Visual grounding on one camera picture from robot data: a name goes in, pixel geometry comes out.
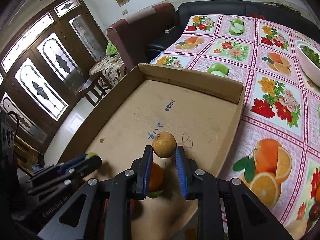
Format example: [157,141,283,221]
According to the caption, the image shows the green leafy vegetables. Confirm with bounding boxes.
[300,46,320,68]

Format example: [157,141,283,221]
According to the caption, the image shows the wooden glass panel door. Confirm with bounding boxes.
[1,0,107,153]

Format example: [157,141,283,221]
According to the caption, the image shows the black leather sofa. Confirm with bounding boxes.
[146,0,313,63]

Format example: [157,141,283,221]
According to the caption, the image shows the orange tangerine with leaf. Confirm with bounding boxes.
[147,163,164,198]

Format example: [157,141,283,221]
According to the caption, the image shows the wooden stool patterned cushion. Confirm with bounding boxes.
[79,54,127,107]

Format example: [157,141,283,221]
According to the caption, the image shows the shallow cardboard box tray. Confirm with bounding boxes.
[56,63,246,240]

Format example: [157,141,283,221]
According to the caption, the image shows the green cloth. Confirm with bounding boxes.
[106,41,118,56]

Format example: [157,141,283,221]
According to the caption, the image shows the large red tomato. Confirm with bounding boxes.
[131,200,143,220]

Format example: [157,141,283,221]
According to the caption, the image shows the red object on sofa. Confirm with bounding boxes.
[249,14,266,20]

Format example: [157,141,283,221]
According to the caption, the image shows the brown armchair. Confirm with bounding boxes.
[106,3,177,71]

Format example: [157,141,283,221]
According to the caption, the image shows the white bowl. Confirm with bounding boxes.
[295,40,319,87]

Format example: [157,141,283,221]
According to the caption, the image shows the green grape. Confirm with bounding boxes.
[85,152,99,159]

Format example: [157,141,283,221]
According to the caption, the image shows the floral fruit print tablecloth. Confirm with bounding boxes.
[151,14,319,239]

